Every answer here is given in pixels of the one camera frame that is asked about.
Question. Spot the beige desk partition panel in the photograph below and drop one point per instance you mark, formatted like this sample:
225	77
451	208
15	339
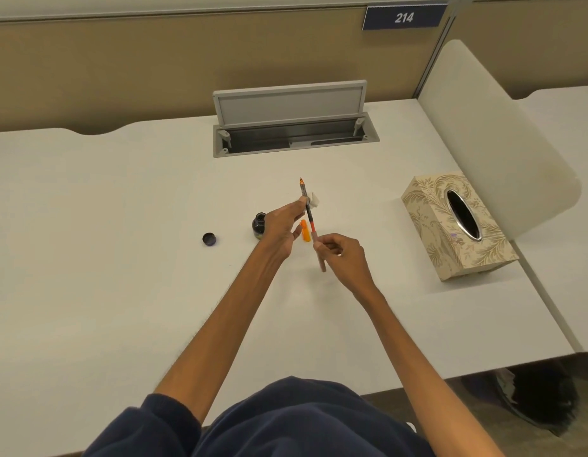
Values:
532	42
180	66

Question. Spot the white curved desk divider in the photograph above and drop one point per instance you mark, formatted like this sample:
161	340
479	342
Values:
498	137

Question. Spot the small white tissue piece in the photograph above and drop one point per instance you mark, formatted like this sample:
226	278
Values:
316	199

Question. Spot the person's right fingers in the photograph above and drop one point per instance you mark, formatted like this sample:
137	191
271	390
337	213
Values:
331	240

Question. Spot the orange and black fountain pen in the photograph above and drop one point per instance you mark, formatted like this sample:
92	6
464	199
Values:
309	218

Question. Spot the person's right hand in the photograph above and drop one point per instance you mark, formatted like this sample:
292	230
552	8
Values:
351	264

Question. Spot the blue number sign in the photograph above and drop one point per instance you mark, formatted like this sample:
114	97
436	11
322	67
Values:
403	17

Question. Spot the black round bottle cap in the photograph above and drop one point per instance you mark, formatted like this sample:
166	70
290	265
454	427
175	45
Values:
209	239

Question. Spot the black waste bin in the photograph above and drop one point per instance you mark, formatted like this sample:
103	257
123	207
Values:
536	395

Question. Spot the dark glass ink bottle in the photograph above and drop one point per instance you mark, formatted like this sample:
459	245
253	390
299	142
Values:
258	227

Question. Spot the beige floral tissue box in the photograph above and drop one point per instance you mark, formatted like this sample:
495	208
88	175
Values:
458	228

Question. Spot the person's left forearm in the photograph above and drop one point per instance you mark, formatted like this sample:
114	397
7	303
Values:
227	323

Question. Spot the person's left fingers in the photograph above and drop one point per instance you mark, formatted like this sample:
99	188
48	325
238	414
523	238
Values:
294	233

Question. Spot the orange pen cap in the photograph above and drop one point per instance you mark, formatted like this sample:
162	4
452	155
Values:
305	234

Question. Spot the navy blue sweatshirt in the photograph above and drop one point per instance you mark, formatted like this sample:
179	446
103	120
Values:
284	423

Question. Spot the person's left hand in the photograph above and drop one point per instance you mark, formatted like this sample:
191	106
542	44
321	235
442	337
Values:
277	226

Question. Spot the person's right forearm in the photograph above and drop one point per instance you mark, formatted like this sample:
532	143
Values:
417	371

